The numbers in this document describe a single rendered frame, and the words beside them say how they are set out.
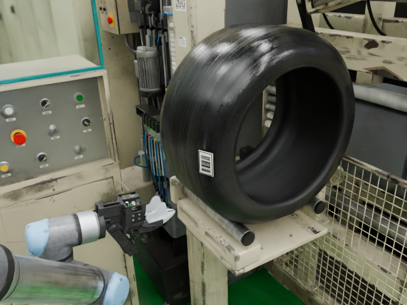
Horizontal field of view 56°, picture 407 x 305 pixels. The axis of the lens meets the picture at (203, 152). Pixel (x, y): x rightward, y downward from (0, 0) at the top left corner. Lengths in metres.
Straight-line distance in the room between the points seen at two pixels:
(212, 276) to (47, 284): 1.05
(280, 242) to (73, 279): 0.69
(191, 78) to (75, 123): 0.67
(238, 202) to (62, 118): 0.79
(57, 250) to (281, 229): 0.72
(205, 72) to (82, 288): 0.54
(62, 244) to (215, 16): 0.79
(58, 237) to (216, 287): 0.97
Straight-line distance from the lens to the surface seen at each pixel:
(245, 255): 1.14
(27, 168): 1.56
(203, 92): 0.92
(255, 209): 1.06
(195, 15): 1.23
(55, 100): 1.50
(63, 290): 0.77
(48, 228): 0.92
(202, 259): 1.60
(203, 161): 0.92
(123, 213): 0.97
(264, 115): 1.64
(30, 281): 0.70
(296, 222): 1.36
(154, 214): 1.00
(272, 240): 1.27
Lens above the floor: 1.58
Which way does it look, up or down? 25 degrees down
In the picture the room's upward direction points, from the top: 2 degrees counter-clockwise
